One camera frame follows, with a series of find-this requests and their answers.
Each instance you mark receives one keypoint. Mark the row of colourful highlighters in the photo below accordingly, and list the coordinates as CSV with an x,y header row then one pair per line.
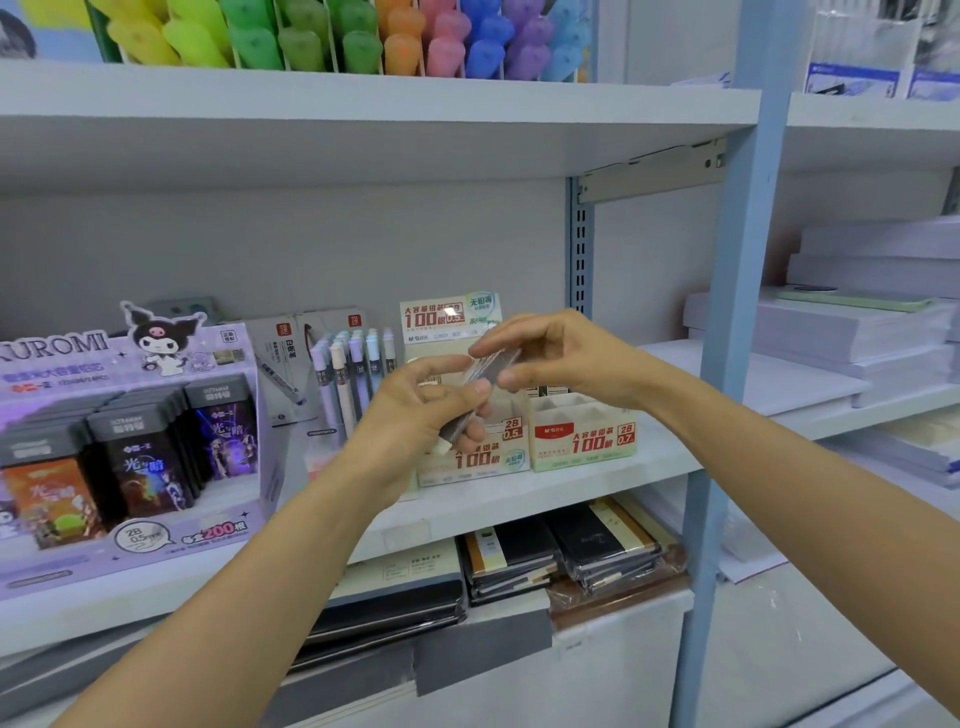
x,y
337,34

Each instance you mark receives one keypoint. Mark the pale green flat notebook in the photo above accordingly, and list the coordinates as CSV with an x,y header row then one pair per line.
x,y
855,300

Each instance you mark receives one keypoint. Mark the grey shelf label strip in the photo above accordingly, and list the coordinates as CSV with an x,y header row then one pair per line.
x,y
480,645

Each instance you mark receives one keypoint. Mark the light blue shelf post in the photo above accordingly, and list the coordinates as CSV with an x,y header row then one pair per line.
x,y
742,300

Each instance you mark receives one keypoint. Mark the white upper shelf board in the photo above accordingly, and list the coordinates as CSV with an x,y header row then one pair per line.
x,y
375,120

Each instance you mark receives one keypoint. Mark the row of pastel pens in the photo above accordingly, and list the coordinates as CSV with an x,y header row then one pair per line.
x,y
341,375

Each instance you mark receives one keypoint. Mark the purple cartoon display box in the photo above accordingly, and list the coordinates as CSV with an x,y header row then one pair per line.
x,y
90,360

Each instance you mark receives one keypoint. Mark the grey wall socket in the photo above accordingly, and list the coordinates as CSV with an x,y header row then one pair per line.
x,y
184,307

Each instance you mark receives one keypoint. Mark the blue white stationery package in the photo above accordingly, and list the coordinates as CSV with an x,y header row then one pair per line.
x,y
934,84

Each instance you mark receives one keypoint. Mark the person's left hand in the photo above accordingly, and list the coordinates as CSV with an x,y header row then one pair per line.
x,y
394,431

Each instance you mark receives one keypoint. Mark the grey metal shelf bracket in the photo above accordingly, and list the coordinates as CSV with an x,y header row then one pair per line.
x,y
652,172

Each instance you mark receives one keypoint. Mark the person's right thumb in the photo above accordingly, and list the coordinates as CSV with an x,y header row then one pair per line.
x,y
532,377

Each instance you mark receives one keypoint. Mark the tall beige lead display box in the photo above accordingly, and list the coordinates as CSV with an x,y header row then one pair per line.
x,y
442,319

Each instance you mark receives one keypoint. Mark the stacks of white paper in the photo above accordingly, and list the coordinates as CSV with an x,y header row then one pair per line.
x,y
870,315

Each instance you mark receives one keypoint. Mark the blue yellow poster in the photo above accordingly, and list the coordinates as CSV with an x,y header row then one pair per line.
x,y
22,34

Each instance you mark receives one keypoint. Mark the small beige lead display box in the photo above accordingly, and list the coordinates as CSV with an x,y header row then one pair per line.
x,y
585,439

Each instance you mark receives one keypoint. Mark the clear dark pencil lead case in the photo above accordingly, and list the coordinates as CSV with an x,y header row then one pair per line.
x,y
495,365

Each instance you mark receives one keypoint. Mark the stack of dark grey folders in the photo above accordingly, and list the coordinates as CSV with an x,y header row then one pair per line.
x,y
397,600

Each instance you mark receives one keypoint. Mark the person's right hand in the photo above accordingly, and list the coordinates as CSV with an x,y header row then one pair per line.
x,y
592,356

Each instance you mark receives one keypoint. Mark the blue slotted shelf rail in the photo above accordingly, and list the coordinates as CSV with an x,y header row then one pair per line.
x,y
580,255

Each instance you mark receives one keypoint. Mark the stack of wrapped black notebooks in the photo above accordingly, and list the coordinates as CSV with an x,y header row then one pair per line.
x,y
607,544

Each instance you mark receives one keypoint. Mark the clear packaged stationery set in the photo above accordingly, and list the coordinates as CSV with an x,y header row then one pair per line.
x,y
859,52

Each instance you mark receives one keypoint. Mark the stack of black cream notebooks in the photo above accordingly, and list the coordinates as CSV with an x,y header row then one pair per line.
x,y
510,555

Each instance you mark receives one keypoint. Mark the person's left thumb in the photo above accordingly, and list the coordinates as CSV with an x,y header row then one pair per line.
x,y
442,367

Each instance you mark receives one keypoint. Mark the stack of cream paper pads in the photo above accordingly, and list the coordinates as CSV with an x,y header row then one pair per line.
x,y
919,446

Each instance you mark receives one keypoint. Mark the person's right forearm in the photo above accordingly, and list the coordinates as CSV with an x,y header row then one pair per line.
x,y
810,510

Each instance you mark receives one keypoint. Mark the white boxed pen package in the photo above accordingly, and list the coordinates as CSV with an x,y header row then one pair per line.
x,y
274,360
337,321

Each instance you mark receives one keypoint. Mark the rows of dark lead tins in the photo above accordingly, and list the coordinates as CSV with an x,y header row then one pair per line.
x,y
142,450

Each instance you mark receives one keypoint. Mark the person's left forearm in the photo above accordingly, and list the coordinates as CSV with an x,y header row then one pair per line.
x,y
240,600

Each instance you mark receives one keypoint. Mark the white middle shelf board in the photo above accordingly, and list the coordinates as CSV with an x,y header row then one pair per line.
x,y
480,502

